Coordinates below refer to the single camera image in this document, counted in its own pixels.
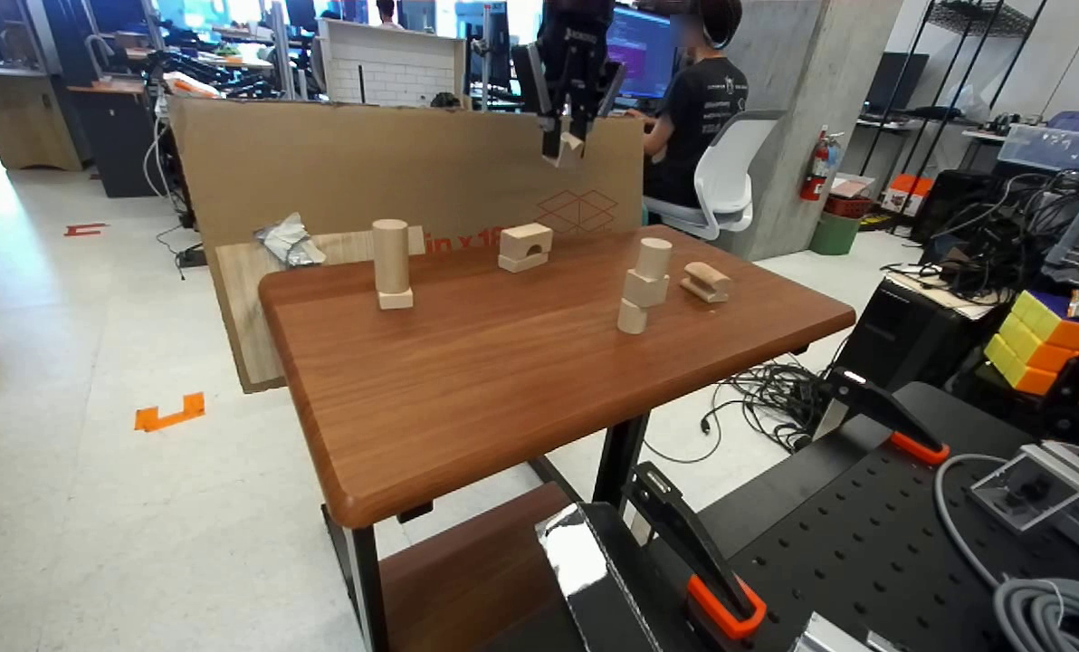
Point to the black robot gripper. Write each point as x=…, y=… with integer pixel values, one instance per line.
x=575, y=75

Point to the notched wooden block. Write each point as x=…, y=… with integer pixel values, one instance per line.
x=574, y=147

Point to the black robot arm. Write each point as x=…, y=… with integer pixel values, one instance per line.
x=574, y=9

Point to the arched wooden block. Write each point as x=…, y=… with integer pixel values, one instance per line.
x=522, y=248

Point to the wooden cylinder block right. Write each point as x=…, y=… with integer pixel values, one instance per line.
x=643, y=287

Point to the small wooden block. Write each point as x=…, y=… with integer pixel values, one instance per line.
x=630, y=316

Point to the house-shaped wooden block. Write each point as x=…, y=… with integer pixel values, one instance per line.
x=706, y=280

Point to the flat square wooden block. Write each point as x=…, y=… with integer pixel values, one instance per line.
x=397, y=300

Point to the blue computer monitor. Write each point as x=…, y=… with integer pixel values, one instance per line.
x=638, y=56

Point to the person in black shirt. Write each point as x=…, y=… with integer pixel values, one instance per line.
x=700, y=110

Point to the short wooden cylinder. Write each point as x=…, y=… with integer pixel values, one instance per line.
x=653, y=260

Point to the white shell chair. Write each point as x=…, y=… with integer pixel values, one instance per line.
x=723, y=181

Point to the white panel board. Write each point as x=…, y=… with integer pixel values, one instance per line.
x=391, y=66

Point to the large cardboard panel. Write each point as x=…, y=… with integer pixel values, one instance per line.
x=370, y=163

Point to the tall wooden cylinder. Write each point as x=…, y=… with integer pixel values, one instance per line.
x=387, y=255

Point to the red fire extinguisher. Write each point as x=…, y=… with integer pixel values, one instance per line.
x=820, y=163

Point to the green bin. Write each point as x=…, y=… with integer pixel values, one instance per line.
x=832, y=233

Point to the crumpled white paper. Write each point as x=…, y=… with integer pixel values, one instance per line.
x=287, y=242

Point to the black equipment case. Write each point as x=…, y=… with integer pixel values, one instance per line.
x=907, y=332

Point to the brown wooden lower shelf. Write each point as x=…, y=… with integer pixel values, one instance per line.
x=468, y=572

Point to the black perforated breadboard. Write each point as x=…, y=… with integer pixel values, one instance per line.
x=904, y=545

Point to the silver socket box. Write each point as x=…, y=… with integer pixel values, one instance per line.
x=1024, y=491

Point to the black table leg frame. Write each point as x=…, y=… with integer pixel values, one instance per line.
x=615, y=458

